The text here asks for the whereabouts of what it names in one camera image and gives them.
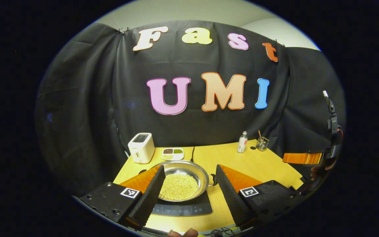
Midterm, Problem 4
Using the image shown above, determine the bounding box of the white toaster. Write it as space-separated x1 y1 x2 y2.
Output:
128 133 155 164

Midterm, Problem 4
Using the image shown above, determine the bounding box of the white sectioned grain dish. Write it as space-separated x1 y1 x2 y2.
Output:
162 148 185 161

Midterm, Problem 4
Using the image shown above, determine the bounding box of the black backdrop cloth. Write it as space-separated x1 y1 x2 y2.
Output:
35 20 346 198

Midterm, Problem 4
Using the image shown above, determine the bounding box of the steel pot with black handle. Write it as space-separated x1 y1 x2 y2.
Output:
139 160 218 202

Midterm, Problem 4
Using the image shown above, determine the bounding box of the wire mesh holder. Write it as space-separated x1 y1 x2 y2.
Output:
256 137 269 151

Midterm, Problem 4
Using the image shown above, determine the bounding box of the black induction cooktop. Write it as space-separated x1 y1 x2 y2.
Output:
152 189 213 217

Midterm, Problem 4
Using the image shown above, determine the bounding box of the pile of soybeans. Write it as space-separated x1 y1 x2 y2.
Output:
159 173 199 200

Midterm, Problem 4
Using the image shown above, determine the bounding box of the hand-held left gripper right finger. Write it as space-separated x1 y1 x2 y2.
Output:
215 164 303 230

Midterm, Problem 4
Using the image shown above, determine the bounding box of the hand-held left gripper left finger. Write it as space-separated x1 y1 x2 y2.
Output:
79 165 166 230

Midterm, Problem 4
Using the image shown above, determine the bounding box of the clear bottle with pink label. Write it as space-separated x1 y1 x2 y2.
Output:
237 131 248 153

